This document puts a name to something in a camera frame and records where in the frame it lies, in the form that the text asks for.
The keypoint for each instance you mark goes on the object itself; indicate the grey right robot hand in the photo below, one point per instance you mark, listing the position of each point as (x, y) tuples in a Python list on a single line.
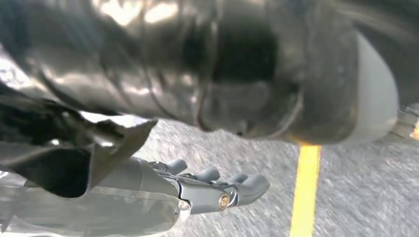
[(196, 65)]

